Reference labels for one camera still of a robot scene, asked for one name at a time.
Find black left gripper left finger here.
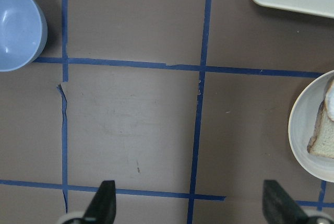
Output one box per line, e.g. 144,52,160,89
83,180,116,224

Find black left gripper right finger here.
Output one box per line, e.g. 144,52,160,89
263,180,308,224

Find white round plate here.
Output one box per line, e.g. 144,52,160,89
288,71,333,182

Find bottom bread slice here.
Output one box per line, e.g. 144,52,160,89
307,101,333,159

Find fried egg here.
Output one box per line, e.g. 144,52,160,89
325,80,334,121

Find blue bowl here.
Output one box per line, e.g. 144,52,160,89
1,0,47,72

